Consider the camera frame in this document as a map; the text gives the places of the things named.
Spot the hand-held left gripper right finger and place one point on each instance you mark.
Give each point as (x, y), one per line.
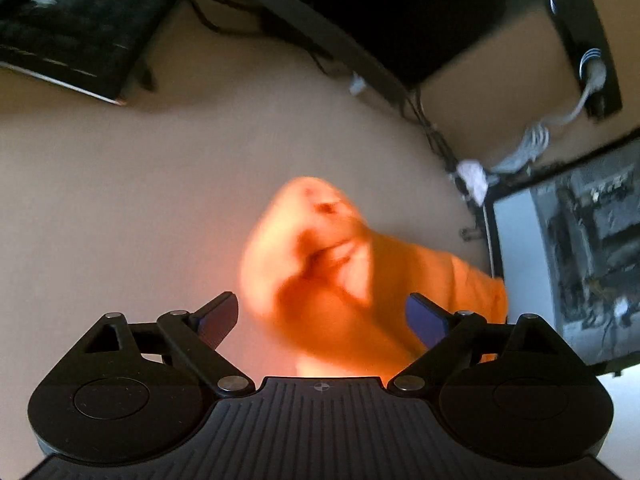
(425, 321)

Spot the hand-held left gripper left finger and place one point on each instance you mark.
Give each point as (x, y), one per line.
(220, 319)

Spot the black keyboard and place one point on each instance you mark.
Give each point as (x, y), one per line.
(75, 20)

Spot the black power strip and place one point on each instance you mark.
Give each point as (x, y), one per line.
(582, 35)

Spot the white computer case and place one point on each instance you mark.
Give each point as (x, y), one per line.
(575, 260)

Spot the crumpled white tissue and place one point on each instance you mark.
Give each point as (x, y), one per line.
(472, 180)

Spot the orange pumpkin costume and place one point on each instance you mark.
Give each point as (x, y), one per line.
(350, 285)

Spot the black computer monitor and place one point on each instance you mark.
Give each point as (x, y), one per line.
(400, 10)

